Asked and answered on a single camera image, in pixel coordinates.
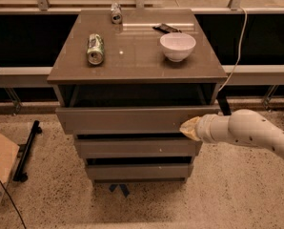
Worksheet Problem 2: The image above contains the grey top drawer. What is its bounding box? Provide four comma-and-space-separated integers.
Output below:
56, 105, 219, 135

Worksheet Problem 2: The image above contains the grey drawer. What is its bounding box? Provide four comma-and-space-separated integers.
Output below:
85, 164, 193, 181
74, 138, 201, 158
56, 105, 219, 135

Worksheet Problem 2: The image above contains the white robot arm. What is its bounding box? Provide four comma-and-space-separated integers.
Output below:
179, 109, 284, 159

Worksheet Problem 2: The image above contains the grey bottom drawer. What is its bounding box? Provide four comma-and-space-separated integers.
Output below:
85, 164, 193, 181

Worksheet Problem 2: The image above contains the grey drawer cabinet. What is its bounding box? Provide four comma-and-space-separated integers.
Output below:
48, 9, 227, 184

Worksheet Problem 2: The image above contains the grey middle drawer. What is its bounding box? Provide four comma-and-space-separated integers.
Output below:
74, 138, 201, 158

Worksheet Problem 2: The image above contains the white ceramic bowl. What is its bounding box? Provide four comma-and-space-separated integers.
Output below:
159, 32, 196, 62

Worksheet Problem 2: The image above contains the black metal bar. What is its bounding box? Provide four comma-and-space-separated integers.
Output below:
13, 120, 42, 182

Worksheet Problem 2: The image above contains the cardboard box left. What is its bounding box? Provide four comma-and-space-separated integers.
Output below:
0, 125, 21, 207

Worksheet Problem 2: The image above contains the white cable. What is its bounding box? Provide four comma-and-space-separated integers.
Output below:
217, 6, 248, 92

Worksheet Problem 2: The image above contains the black cable on floor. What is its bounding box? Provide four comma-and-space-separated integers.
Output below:
0, 167, 28, 229

